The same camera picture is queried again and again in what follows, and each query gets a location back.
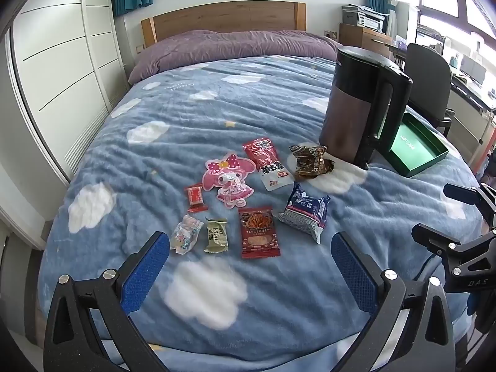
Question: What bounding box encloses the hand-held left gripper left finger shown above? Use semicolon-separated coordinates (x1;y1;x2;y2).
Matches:
43;231;171;372

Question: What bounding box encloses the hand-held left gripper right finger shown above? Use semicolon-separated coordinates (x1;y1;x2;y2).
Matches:
330;232;456;372

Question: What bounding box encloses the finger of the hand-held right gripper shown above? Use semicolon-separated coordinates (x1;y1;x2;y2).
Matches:
411;223;496;270
444;182;496;218

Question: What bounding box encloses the clear candy packet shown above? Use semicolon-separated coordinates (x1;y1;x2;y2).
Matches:
170;214;204;255

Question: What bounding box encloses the green tray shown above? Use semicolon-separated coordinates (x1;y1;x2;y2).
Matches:
382;110;449;179

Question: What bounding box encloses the blue and white snack packet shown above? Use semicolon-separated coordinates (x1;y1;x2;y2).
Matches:
278;181;331;245

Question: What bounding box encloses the olive green snack packet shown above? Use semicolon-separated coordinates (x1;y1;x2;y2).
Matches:
204;217;229;254

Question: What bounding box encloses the small red candy packet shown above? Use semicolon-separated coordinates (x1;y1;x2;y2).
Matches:
184;183;209;213

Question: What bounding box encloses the red noodle print snack packet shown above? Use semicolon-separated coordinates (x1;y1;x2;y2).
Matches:
238;205;281;259

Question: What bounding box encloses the brown snack packet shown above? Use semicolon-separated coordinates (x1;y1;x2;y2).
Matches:
289;144;336;180

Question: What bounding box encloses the pink cartoon snack packet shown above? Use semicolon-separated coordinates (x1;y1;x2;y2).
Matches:
203;153;258;209

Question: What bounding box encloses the red and white snack packet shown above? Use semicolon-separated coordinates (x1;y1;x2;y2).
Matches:
242;137;295;192

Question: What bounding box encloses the grey and white desk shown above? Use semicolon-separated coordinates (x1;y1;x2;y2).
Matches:
449;70;496;159

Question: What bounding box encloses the grey chair with black legs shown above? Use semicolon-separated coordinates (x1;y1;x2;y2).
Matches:
405;42;454;138

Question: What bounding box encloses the computer monitor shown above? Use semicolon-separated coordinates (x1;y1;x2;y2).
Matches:
414;27;446;53

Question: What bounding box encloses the wooden drawer cabinet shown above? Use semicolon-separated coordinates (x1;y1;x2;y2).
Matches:
339;23;394;60

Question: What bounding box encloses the white printer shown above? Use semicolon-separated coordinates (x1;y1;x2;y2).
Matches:
342;4;390;32

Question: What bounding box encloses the purple duvet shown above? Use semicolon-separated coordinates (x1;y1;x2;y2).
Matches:
128;29;338;86

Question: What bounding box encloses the white wardrobe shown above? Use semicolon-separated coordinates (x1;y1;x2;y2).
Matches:
8;0;128;187

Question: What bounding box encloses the wooden headboard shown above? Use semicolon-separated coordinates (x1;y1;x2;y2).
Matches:
140;2;307;47

